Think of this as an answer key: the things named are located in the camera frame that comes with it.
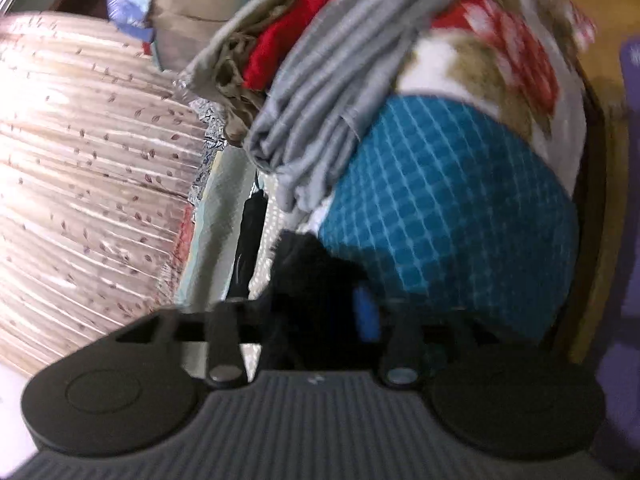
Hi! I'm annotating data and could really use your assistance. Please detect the grey teal quilted blanket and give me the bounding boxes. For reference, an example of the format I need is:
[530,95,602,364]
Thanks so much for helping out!
[175,146,255,312]

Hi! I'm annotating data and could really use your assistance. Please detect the beige leaf print curtain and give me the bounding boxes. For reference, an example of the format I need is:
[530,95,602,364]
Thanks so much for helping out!
[1,13,204,376]

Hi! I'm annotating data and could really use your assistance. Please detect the olive crumpled garment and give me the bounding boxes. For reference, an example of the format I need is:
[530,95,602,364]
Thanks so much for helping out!
[175,0,295,146]

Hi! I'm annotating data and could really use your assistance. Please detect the beige chevron bed sheet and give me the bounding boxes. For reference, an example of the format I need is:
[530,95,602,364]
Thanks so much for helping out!
[179,179,331,376]

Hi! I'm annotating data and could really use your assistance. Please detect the white red floral blanket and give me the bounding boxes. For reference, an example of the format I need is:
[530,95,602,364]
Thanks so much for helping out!
[395,0,596,192]

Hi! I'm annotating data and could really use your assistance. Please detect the red cloth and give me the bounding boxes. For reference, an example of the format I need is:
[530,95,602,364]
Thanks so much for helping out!
[242,0,330,91]

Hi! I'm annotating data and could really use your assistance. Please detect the blue checkered cloth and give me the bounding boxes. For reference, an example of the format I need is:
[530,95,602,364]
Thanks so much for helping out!
[319,96,578,341]

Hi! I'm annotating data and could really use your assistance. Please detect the grey folded garment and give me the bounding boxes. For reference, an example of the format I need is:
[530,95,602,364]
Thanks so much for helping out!
[244,0,454,214]

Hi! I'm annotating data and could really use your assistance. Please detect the red floral quilt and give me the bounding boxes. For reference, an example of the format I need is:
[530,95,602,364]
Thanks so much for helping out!
[157,98,227,300]

